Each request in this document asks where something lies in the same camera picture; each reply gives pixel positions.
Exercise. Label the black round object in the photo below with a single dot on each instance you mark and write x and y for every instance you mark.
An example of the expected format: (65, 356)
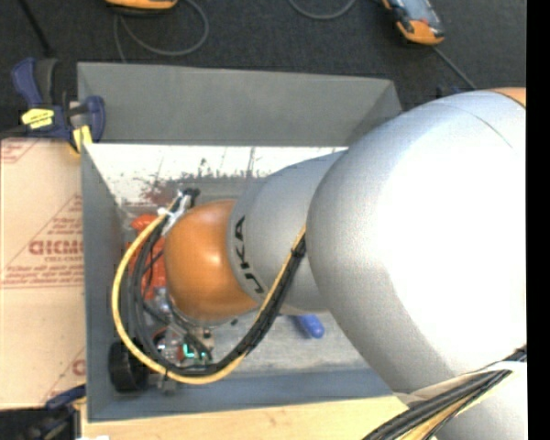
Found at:
(121, 368)

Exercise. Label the orange plastic object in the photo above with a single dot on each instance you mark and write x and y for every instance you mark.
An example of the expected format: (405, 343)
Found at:
(143, 228)

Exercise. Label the blue plastic object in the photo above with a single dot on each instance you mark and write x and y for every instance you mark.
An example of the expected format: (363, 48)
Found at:
(311, 327)

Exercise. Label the brown cardboard board red print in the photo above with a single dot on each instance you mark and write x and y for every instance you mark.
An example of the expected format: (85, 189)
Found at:
(36, 328)

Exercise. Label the grey metal bin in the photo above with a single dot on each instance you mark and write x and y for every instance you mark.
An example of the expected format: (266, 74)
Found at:
(211, 108)

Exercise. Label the black cylinder on white bracket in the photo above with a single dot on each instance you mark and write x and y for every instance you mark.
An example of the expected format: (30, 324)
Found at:
(183, 202)

